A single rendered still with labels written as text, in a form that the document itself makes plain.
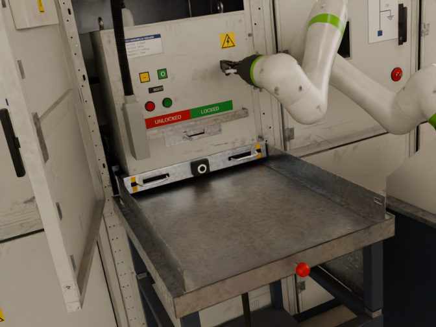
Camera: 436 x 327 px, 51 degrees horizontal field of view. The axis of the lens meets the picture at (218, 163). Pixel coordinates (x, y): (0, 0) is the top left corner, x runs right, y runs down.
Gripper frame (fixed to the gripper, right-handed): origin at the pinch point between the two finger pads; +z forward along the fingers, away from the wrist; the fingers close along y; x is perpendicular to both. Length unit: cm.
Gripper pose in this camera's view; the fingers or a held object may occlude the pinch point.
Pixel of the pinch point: (226, 65)
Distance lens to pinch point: 155.3
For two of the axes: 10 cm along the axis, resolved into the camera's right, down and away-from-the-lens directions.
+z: -4.0, -2.6, 8.8
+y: 9.1, -2.4, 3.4
